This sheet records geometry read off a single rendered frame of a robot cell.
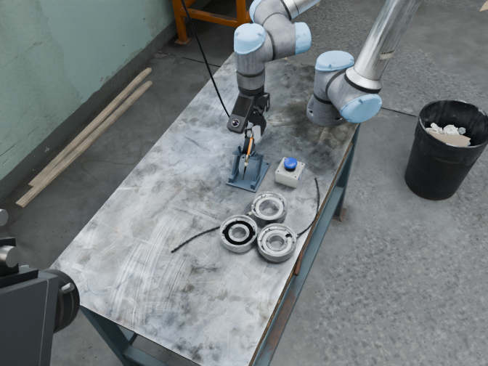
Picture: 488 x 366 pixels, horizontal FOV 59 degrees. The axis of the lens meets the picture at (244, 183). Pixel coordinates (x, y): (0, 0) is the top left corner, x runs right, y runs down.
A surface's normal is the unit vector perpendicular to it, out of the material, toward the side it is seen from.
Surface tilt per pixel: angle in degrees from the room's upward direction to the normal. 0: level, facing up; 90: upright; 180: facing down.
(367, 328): 0
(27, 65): 90
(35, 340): 88
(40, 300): 88
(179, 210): 0
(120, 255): 0
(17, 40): 90
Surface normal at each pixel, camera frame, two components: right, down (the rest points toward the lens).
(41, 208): -0.04, -0.65
